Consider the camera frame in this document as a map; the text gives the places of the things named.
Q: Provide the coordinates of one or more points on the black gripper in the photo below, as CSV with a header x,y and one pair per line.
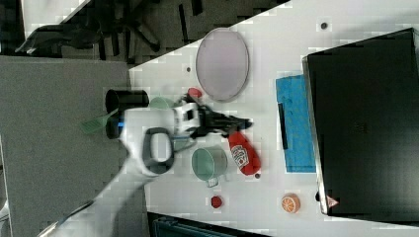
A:
x,y
213,122

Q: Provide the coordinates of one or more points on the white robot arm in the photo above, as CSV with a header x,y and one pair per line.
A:
x,y
148,135

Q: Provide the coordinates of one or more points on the red ketchup bottle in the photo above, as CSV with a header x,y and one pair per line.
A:
x,y
243,153

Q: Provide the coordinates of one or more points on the toy strawberry near plate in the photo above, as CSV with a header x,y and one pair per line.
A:
x,y
194,92

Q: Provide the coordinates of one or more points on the lilac oval plate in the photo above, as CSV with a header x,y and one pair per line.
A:
x,y
222,64

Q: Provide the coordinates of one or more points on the toy strawberry near table edge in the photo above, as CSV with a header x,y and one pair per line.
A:
x,y
216,202

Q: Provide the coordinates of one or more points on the green perforated colander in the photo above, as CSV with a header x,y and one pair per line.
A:
x,y
162,103

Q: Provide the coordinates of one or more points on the toy orange half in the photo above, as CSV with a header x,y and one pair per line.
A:
x,y
290,203

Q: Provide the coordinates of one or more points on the large black pot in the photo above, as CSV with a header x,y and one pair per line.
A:
x,y
123,100

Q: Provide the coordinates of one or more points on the small black pot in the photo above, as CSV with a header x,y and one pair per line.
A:
x,y
114,127

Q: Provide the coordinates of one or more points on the blue metal frame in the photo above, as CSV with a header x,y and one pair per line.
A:
x,y
169,226

